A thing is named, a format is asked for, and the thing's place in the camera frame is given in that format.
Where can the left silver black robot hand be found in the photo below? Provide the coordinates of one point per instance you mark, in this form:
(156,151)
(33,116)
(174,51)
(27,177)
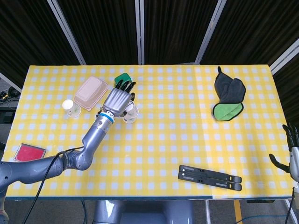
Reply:
(116,100)

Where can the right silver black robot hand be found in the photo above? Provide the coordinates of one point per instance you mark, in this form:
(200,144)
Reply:
(294,161)

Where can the pink lidded lunch box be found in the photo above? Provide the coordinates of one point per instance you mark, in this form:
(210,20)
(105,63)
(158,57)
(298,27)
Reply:
(90,92)

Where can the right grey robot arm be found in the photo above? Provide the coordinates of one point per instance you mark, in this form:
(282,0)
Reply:
(296,190)

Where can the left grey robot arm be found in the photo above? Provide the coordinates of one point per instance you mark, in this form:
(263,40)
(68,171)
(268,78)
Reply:
(77,159)

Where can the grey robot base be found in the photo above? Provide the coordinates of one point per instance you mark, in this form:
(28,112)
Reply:
(144,212)

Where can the green square tin box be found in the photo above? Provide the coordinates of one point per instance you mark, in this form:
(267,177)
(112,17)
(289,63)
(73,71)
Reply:
(122,76)

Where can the black folding stand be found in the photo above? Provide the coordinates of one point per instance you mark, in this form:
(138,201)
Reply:
(210,177)

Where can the grey and green cloth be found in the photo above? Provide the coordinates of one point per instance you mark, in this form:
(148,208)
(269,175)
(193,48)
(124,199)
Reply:
(230,93)

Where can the white table leg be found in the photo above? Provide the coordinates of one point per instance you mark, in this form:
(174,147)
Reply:
(208,212)

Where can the red flat card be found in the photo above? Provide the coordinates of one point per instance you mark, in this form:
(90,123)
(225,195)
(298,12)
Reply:
(29,152)

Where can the black partition panel white frame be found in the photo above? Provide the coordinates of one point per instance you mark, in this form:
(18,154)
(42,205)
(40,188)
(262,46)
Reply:
(105,30)
(10,82)
(172,30)
(289,93)
(23,35)
(252,30)

